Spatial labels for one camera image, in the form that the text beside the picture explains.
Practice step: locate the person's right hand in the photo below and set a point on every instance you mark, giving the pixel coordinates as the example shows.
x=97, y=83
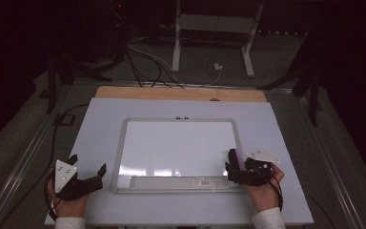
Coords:
x=267, y=197

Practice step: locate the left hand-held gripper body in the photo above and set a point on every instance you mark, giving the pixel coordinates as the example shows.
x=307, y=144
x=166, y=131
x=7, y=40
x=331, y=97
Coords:
x=82, y=187

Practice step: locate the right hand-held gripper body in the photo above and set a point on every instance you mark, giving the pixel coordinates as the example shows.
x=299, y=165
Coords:
x=257, y=175

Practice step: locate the black and purple whiteboard eraser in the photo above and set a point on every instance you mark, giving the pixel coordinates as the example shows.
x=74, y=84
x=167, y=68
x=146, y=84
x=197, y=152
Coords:
x=235, y=157

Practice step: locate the silver framed whiteboard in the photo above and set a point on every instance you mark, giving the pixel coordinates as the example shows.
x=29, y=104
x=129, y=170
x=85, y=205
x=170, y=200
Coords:
x=171, y=149

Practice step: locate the black tripod stand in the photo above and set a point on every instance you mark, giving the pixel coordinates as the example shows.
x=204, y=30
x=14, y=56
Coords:
x=313, y=95
x=52, y=82

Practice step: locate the black square floor socket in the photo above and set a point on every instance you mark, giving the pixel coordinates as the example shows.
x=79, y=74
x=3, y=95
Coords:
x=64, y=119

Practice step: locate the person's left hand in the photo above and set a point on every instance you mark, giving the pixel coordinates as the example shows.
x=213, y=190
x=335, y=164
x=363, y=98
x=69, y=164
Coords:
x=70, y=208

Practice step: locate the dark equipment rack red light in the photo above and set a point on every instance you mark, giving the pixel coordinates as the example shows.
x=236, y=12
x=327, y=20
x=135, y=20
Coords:
x=119, y=28

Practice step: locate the large white table sheet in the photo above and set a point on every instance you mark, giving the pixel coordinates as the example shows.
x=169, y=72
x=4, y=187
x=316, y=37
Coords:
x=178, y=206

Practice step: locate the white metal stand frame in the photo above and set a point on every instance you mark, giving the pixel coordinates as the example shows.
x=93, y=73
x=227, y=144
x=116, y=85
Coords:
x=216, y=24

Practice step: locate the aluminium floor rail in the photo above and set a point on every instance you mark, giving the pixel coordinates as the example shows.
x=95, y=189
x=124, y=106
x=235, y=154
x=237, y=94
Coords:
x=19, y=165
x=330, y=159
x=222, y=86

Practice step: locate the power strip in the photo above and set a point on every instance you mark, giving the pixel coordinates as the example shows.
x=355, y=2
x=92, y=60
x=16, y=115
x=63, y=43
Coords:
x=282, y=32

